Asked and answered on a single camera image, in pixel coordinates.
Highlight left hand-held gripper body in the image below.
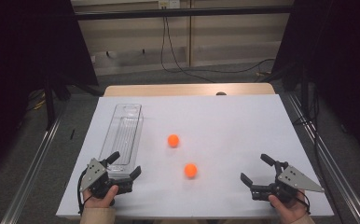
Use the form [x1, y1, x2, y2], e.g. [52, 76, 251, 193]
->
[79, 158, 134, 200]

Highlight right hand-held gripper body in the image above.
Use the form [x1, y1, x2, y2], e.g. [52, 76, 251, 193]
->
[249, 160, 325, 205]

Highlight clear plastic box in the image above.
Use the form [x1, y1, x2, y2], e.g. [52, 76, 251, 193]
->
[98, 103, 145, 180]

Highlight orange ping-pong ball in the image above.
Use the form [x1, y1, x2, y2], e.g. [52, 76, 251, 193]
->
[184, 162, 199, 179]
[167, 133, 181, 148]

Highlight person's left hand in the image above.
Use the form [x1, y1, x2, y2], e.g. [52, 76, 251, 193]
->
[82, 185, 120, 209]

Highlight person's right hand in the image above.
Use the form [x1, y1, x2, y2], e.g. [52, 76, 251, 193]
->
[268, 189, 310, 224]

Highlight black metal stand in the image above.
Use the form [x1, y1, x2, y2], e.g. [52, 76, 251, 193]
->
[43, 74, 57, 131]

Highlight black curtain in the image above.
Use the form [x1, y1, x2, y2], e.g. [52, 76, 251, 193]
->
[272, 0, 360, 164]
[0, 0, 100, 179]

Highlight black horizontal bar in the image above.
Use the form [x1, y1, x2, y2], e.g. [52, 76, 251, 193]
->
[74, 5, 294, 21]

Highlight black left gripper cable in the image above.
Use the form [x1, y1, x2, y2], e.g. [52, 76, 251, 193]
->
[76, 167, 92, 217]

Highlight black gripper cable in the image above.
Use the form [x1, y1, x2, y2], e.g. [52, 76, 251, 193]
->
[298, 189, 312, 216]
[76, 167, 92, 217]

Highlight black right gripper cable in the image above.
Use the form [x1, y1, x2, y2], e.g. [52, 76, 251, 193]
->
[298, 189, 312, 216]

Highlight black floor cable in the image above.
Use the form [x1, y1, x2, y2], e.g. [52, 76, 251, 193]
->
[293, 83, 340, 218]

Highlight metal floor rail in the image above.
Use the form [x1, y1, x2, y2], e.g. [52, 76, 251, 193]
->
[287, 92, 360, 224]
[0, 102, 68, 224]

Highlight yellow floor cable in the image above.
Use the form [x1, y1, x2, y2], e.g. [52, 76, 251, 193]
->
[27, 91, 47, 112]

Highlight black hanging cable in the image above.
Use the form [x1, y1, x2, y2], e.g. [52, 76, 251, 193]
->
[159, 17, 217, 84]
[165, 17, 276, 75]

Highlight white wall socket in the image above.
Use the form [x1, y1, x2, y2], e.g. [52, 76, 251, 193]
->
[158, 0, 181, 9]

